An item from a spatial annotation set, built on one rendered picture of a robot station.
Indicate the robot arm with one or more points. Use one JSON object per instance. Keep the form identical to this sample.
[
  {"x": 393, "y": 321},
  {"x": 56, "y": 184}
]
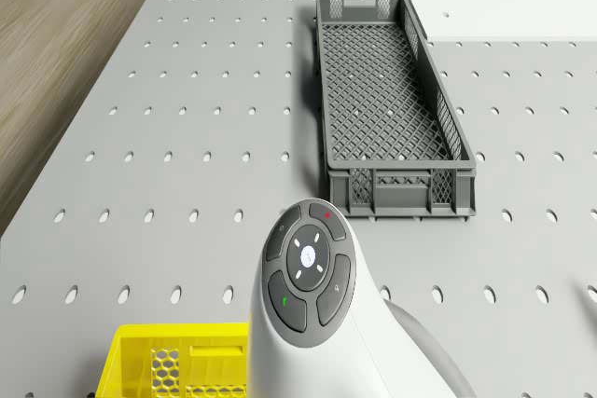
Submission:
[{"x": 317, "y": 360}]

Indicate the dark grey basket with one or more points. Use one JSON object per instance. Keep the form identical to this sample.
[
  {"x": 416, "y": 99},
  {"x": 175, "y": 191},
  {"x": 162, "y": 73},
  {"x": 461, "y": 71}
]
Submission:
[{"x": 378, "y": 104}]

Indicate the yellow basket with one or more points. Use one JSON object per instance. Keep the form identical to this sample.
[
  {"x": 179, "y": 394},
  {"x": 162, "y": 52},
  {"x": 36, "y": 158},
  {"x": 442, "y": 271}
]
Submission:
[{"x": 135, "y": 347}]

